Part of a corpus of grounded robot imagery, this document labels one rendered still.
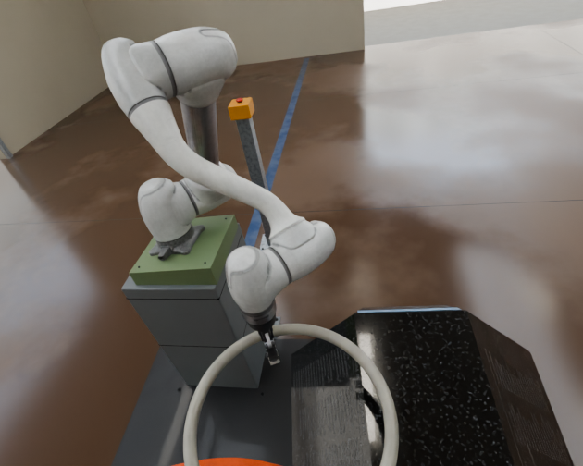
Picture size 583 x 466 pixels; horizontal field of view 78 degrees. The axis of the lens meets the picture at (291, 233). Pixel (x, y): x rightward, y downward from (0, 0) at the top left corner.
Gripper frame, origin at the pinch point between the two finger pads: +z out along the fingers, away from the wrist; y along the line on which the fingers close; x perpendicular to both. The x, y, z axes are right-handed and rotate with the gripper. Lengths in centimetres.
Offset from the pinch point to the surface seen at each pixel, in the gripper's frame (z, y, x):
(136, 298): 14, -49, -46
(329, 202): 95, -165, 81
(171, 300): 15, -43, -32
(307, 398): 17.9, 9.7, 6.5
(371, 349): 0.6, 10.0, 27.3
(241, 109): -12, -138, 22
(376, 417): -0.5, 27.1, 20.0
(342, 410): 6.0, 20.8, 13.7
